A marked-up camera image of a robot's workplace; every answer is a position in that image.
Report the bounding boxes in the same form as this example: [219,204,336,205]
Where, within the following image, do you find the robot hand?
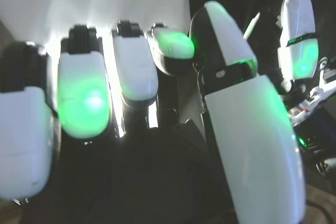
[0,0,307,224]

